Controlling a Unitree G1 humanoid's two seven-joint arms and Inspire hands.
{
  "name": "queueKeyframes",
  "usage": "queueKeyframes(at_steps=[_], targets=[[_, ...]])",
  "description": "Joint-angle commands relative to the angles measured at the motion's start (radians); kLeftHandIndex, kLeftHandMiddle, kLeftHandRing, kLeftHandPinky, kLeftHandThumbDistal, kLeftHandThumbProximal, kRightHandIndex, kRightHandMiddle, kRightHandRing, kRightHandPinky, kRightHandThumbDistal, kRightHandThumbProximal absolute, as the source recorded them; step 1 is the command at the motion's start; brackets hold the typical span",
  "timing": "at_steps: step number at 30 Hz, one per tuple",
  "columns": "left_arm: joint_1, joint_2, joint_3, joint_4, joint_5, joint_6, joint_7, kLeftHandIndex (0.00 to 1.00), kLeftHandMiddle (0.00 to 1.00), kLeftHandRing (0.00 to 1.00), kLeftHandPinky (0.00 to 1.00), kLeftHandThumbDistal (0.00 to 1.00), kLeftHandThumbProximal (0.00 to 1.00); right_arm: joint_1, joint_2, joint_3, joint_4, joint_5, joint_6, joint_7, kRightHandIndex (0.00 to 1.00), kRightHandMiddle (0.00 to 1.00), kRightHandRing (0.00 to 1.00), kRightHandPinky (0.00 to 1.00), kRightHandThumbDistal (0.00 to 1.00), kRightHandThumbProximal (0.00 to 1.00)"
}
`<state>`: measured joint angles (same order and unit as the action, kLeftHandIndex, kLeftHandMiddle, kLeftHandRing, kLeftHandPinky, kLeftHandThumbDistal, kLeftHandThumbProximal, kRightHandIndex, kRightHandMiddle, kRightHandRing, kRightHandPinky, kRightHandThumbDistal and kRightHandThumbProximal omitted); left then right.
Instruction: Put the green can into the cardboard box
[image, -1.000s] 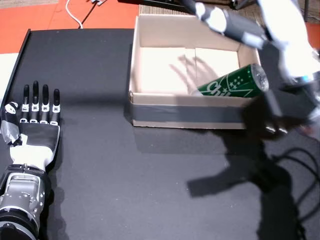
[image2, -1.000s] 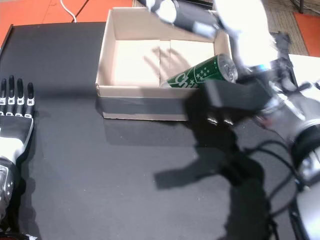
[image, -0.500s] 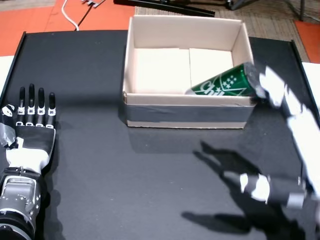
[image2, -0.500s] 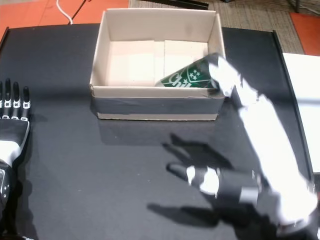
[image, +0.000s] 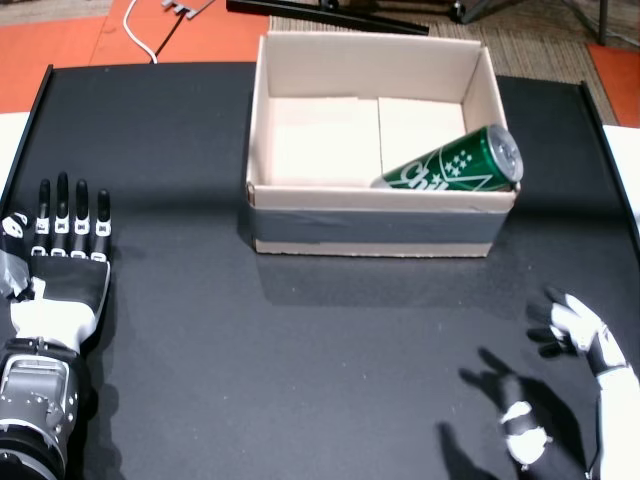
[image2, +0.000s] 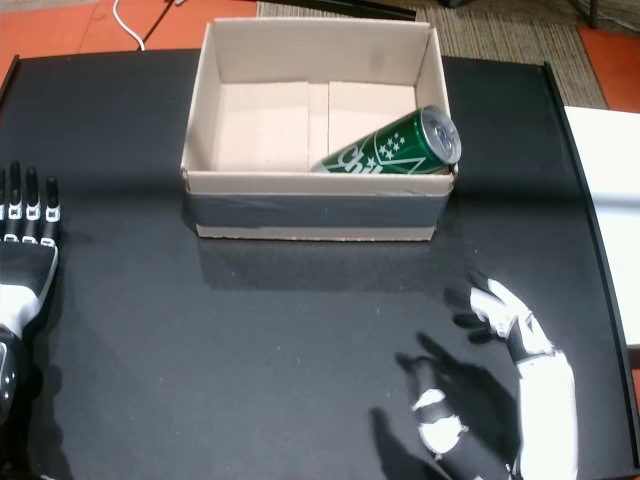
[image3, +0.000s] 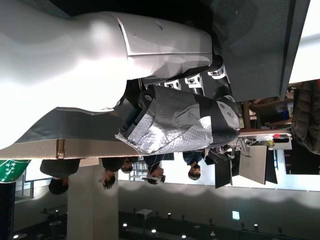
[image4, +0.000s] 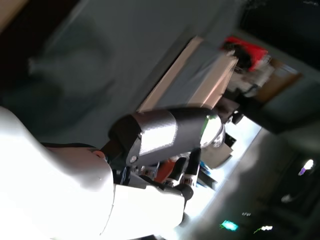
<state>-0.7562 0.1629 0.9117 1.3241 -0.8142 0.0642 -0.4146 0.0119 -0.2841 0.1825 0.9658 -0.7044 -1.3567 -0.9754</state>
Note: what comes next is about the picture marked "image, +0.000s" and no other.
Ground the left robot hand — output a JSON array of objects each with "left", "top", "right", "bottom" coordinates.
[{"left": 0, "top": 172, "right": 114, "bottom": 351}]

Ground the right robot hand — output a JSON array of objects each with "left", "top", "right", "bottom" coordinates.
[{"left": 499, "top": 285, "right": 640, "bottom": 480}]

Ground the green drink can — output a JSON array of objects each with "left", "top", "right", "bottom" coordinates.
[{"left": 369, "top": 124, "right": 525, "bottom": 194}]

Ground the open cardboard box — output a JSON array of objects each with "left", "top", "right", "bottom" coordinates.
[{"left": 244, "top": 30, "right": 522, "bottom": 259}]

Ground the white side table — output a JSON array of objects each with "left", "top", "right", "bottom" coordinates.
[
  {"left": 0, "top": 112, "right": 32, "bottom": 201},
  {"left": 602, "top": 123, "right": 640, "bottom": 226}
]

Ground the black wheeled stand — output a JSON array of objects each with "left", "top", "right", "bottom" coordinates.
[{"left": 447, "top": 0, "right": 501, "bottom": 25}]

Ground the black metal bar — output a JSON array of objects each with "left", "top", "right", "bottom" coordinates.
[{"left": 225, "top": 0, "right": 430, "bottom": 36}]

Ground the white cable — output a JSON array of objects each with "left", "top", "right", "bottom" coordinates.
[{"left": 123, "top": 0, "right": 160, "bottom": 65}]

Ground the thin black cable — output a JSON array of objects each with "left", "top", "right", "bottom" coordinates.
[{"left": 154, "top": 0, "right": 196, "bottom": 56}]

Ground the black metal frame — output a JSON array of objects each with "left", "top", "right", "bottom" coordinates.
[{"left": 564, "top": 0, "right": 640, "bottom": 49}]

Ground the grey metal bracket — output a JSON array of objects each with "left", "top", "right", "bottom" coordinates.
[{"left": 160, "top": 0, "right": 216, "bottom": 20}]

